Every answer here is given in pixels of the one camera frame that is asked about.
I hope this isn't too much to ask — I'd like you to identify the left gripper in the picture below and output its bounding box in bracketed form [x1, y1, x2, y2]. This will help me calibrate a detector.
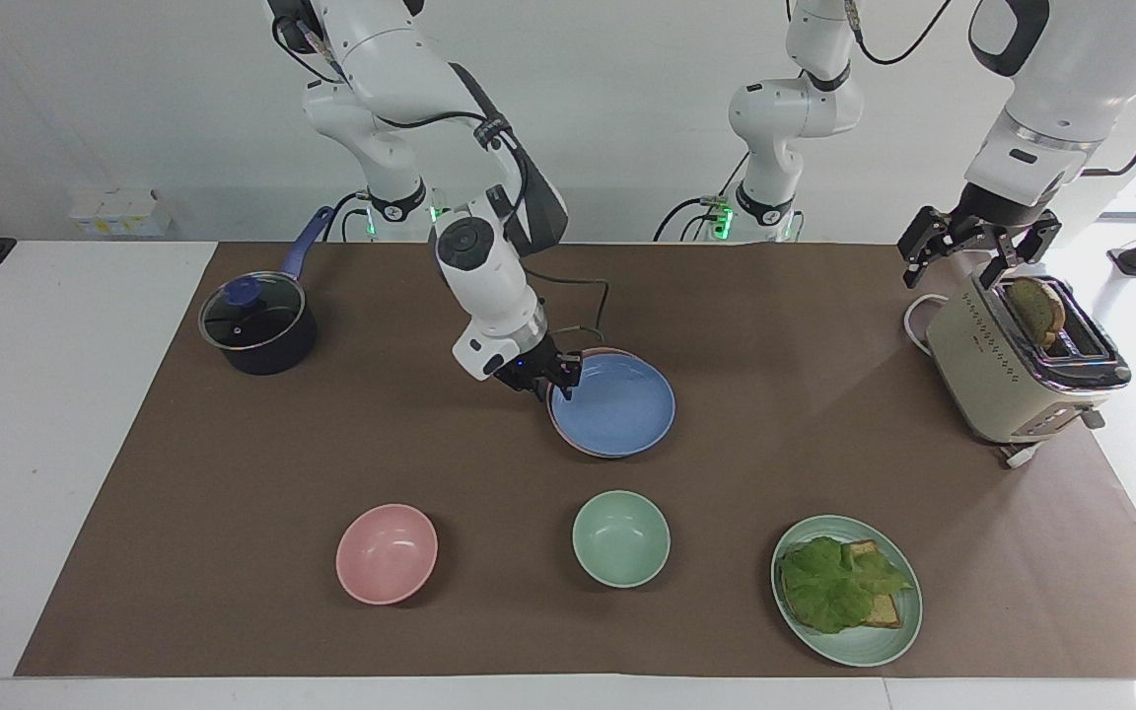
[897, 186, 1063, 293]

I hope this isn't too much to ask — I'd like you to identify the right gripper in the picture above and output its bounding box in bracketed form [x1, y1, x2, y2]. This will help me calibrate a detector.
[492, 333, 586, 404]

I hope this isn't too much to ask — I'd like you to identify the blue plate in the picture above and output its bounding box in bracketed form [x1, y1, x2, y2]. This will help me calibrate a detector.
[548, 353, 676, 458]

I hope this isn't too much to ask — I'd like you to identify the bread slice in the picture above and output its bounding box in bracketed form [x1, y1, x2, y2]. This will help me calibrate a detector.
[1004, 276, 1068, 348]

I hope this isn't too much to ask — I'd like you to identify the beige toaster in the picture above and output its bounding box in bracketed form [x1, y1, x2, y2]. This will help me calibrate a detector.
[925, 270, 1133, 470]

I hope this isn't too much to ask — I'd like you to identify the green bowl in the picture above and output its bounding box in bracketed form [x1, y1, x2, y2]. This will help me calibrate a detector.
[572, 490, 672, 590]

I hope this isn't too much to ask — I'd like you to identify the pink bowl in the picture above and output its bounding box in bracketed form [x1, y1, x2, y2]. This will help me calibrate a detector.
[335, 504, 439, 605]

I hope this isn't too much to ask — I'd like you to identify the dark blue pot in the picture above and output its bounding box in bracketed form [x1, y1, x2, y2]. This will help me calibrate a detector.
[198, 206, 337, 377]

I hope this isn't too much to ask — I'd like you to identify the glass lid with blue knob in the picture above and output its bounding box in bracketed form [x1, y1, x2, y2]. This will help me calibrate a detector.
[199, 274, 306, 352]

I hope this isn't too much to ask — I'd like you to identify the green lettuce leaf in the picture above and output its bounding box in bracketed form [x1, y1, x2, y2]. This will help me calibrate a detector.
[779, 535, 915, 635]

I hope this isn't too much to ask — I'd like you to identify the toast slice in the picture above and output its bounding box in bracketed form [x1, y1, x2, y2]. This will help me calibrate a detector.
[844, 538, 905, 629]

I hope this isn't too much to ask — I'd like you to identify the green plate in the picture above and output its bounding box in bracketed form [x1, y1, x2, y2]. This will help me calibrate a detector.
[771, 515, 923, 669]

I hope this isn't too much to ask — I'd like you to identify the white box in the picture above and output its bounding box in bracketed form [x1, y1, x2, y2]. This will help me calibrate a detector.
[69, 186, 174, 239]

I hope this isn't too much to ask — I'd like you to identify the white toaster cord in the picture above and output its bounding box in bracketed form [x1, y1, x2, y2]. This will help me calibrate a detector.
[902, 292, 951, 353]

